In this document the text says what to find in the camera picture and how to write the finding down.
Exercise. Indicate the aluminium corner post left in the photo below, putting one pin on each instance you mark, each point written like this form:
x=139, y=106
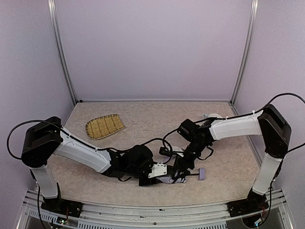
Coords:
x=60, y=50

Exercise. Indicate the lilac umbrella with black lining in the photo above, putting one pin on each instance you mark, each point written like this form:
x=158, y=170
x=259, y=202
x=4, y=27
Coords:
x=167, y=179

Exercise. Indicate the aluminium corner post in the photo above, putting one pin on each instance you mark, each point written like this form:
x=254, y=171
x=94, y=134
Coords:
x=246, y=51
x=60, y=50

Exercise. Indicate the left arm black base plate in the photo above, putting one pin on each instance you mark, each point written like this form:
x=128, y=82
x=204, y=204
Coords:
x=62, y=206

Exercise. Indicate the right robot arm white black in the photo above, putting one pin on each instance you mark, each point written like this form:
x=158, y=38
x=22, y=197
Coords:
x=268, y=123

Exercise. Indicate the woven bamboo tray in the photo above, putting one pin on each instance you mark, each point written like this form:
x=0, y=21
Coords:
x=103, y=126

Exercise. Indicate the aluminium front rail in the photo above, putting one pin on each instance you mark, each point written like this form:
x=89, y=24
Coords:
x=217, y=215

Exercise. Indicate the light blue plastic jug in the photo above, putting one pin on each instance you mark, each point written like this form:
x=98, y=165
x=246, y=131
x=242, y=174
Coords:
x=211, y=115

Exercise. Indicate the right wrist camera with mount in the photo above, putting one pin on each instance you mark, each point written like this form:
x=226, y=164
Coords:
x=166, y=152

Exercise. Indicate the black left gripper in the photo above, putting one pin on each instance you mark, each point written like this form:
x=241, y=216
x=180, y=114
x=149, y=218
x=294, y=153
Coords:
x=145, y=181

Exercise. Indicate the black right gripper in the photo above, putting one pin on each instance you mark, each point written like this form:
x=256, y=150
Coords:
x=180, y=170

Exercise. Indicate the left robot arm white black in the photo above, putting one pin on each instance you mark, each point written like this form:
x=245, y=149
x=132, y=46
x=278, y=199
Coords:
x=48, y=138

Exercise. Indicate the aluminium corner post right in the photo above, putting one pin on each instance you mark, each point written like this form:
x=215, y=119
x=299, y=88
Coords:
x=246, y=51

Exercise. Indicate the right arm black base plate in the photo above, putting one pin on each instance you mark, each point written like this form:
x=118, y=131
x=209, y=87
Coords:
x=246, y=206

